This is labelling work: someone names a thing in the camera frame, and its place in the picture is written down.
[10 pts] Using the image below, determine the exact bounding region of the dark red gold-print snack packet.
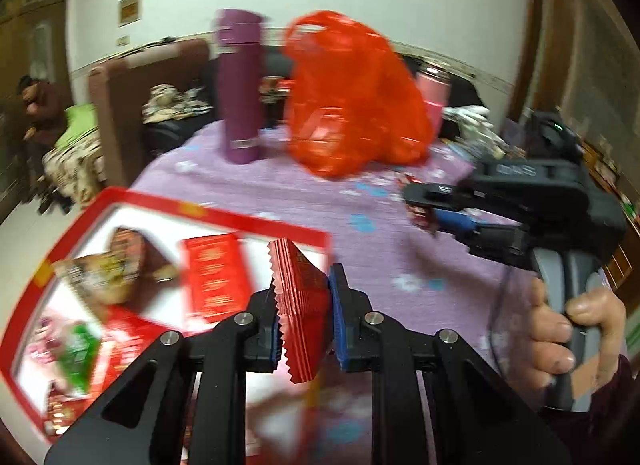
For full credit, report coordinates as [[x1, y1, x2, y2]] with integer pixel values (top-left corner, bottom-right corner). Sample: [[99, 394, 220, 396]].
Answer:
[[42, 380, 91, 438]]

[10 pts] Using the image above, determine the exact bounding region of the purple floral cloth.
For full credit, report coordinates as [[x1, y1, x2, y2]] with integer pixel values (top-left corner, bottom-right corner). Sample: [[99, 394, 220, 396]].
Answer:
[[127, 122, 546, 465]]

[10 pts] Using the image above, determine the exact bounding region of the green snack packet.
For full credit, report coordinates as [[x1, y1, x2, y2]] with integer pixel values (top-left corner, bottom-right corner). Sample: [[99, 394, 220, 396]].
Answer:
[[55, 322, 103, 393]]

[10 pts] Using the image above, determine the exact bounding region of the dark wooden cabinet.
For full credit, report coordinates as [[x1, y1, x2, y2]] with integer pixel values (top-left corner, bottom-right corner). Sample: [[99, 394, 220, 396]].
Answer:
[[0, 0, 73, 226]]

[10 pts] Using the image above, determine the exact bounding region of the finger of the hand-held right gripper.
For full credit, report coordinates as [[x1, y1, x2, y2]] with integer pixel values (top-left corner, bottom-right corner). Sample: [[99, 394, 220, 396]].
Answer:
[[432, 210, 532, 257], [402, 182, 481, 211]]

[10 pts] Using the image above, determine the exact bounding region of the black cable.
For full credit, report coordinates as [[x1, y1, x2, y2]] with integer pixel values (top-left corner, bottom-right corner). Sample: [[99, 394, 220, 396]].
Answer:
[[487, 265, 511, 371]]

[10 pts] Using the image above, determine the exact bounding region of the dark brown snack packet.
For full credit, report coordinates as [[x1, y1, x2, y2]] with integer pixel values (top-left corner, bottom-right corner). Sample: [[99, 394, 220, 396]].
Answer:
[[107, 226, 171, 278]]

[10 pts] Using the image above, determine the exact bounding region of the dark maroon snack packet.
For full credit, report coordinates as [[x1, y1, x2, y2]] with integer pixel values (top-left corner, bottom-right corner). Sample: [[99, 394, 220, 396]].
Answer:
[[30, 315, 66, 363]]

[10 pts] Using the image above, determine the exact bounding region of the small red heart snack packet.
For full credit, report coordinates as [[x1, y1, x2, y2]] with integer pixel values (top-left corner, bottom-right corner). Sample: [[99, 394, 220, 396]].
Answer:
[[404, 172, 438, 231]]

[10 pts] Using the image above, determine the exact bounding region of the red box with white inside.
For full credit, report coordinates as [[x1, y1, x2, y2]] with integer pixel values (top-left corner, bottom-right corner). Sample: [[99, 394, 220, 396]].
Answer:
[[0, 186, 333, 446]]

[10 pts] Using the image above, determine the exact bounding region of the small wall plaque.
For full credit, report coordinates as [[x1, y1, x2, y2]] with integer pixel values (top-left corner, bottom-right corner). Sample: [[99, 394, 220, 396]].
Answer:
[[118, 0, 143, 28]]

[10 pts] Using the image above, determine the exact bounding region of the golden brown snack packet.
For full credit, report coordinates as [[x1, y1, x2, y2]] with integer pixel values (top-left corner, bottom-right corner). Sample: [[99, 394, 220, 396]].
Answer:
[[52, 252, 178, 306]]

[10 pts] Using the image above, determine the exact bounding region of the red floral snack packet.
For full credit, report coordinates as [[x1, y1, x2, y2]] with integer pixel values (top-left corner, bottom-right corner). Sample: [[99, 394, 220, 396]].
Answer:
[[85, 306, 166, 396]]

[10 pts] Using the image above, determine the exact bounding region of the purple thermos bottle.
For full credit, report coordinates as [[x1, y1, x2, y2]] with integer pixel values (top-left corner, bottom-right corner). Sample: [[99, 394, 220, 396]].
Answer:
[[210, 8, 266, 165]]

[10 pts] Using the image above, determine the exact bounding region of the green cloth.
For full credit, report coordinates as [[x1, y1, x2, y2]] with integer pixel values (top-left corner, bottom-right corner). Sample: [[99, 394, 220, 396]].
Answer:
[[54, 104, 98, 151]]

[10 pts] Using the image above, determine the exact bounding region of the white plush toy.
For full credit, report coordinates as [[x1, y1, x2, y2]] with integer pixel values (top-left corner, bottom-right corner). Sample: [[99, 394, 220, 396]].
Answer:
[[445, 105, 488, 132]]

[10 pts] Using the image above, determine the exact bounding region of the person's right forearm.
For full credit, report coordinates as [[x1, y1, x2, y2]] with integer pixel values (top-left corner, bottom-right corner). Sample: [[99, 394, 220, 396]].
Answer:
[[537, 355, 640, 451]]

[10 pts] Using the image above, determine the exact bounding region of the patterned cloth pile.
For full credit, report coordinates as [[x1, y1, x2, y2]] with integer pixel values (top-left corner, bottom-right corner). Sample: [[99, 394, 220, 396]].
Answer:
[[142, 84, 213, 121]]

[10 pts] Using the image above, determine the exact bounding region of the cream patterned blanket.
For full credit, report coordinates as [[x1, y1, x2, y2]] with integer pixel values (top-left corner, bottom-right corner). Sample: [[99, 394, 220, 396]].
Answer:
[[42, 128, 108, 208]]

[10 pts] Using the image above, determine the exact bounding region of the person's right hand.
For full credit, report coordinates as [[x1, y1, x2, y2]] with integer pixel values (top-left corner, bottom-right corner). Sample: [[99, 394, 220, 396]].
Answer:
[[530, 277, 628, 391]]

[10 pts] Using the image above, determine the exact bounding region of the large red snack packet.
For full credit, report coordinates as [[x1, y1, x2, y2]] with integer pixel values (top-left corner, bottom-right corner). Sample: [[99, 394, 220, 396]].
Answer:
[[179, 233, 253, 326], [268, 238, 332, 385]]

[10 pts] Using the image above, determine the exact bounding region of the pink bottle with knitted sleeve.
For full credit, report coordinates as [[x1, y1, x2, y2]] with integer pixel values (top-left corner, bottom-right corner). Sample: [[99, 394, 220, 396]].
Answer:
[[415, 64, 453, 133]]

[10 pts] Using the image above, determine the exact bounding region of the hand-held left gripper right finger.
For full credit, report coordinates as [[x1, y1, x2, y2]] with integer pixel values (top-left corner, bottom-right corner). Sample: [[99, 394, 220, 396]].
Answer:
[[327, 262, 571, 465]]

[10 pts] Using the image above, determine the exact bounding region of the brown sofa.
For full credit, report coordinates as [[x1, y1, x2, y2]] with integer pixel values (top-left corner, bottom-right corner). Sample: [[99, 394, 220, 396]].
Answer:
[[87, 38, 211, 186]]

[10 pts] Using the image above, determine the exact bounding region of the red plastic bag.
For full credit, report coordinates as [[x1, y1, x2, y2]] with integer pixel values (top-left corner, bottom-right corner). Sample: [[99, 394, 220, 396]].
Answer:
[[282, 10, 436, 178]]

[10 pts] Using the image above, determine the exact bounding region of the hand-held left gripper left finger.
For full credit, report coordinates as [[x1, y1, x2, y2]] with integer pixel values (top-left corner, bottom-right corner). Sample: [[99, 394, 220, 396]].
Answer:
[[44, 277, 282, 465]]

